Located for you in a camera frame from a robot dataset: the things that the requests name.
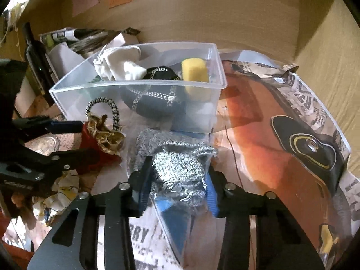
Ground black white braided cord loop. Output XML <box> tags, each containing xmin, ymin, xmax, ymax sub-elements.
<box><xmin>85</xmin><ymin>96</ymin><xmax>121</xmax><ymax>132</ymax></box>

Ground red velvet gold-trimmed pouch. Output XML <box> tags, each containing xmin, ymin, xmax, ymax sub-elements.
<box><xmin>76</xmin><ymin>112</ymin><xmax>125</xmax><ymax>175</ymax></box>

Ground bagged steel wool scrubbers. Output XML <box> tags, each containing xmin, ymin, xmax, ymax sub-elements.
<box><xmin>127</xmin><ymin>127</ymin><xmax>218</xmax><ymax>211</ymax></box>

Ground black umbrella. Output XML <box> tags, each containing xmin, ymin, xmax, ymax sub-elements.
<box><xmin>22</xmin><ymin>22</ymin><xmax>54</xmax><ymax>106</ymax></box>

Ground yellow sponge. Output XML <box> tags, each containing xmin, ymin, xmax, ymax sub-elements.
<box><xmin>181</xmin><ymin>58</ymin><xmax>210</xmax><ymax>102</ymax></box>

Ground white face mask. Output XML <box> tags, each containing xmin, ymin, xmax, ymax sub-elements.
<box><xmin>93</xmin><ymin>46</ymin><xmax>147</xmax><ymax>81</ymax></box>

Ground clear plastic bin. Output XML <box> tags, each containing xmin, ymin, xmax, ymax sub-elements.
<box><xmin>50</xmin><ymin>41</ymin><xmax>227</xmax><ymax>133</ymax></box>

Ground black pouch with chain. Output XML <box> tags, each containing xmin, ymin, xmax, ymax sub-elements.
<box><xmin>120</xmin><ymin>83</ymin><xmax>186</xmax><ymax>121</ymax></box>

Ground stack of newspapers and magazines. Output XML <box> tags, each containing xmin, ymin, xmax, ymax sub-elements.
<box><xmin>39</xmin><ymin>27</ymin><xmax>141</xmax><ymax>57</ymax></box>

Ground pink sticky note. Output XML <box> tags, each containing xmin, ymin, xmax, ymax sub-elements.
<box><xmin>72</xmin><ymin>0</ymin><xmax>99</xmax><ymax>17</ymax></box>

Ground white paper sheet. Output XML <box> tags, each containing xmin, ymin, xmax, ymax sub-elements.
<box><xmin>48</xmin><ymin>33</ymin><xmax>139</xmax><ymax>81</ymax></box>

